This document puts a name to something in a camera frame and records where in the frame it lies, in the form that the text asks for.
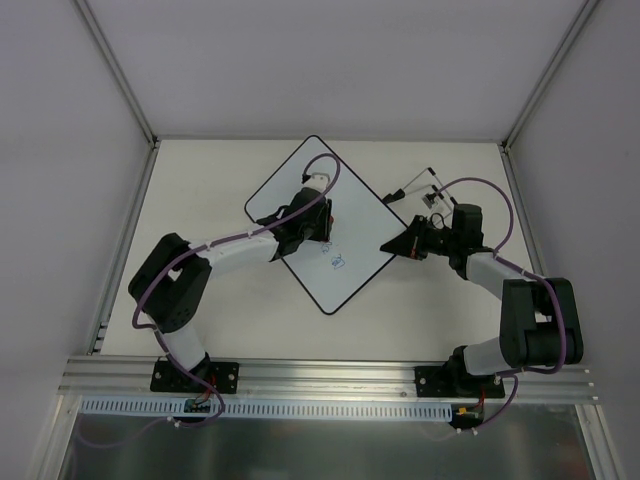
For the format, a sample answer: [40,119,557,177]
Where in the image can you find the black-framed whiteboard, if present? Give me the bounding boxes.
[245,135,406,315]

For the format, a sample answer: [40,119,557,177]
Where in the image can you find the aluminium corner post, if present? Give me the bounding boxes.
[501,0,601,151]
[71,0,158,147]

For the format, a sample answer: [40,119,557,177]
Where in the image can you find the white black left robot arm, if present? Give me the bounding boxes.
[128,187,333,394]

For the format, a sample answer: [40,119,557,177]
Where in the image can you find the aluminium corner post left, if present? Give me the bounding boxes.
[71,0,158,147]

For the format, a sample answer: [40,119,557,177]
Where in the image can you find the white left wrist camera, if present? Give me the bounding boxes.
[302,172,331,193]

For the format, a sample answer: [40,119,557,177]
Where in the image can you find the wire whiteboard stand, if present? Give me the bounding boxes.
[382,167,455,205]

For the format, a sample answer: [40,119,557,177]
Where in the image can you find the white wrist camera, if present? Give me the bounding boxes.
[302,172,331,193]
[421,193,440,210]

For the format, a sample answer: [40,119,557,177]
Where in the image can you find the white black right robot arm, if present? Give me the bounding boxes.
[380,204,584,396]

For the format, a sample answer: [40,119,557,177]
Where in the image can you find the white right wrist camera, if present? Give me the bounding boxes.
[421,193,440,210]

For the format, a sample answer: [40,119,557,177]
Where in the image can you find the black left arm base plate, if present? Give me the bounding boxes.
[149,358,240,394]

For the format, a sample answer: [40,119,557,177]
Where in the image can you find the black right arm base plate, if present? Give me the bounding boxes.
[414,365,505,399]

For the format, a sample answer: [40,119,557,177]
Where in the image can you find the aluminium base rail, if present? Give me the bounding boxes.
[57,355,600,405]

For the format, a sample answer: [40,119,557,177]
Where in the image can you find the aluminium corner post right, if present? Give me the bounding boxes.
[501,0,601,151]

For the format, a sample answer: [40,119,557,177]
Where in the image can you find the white slotted cable duct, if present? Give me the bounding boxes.
[79,396,453,423]

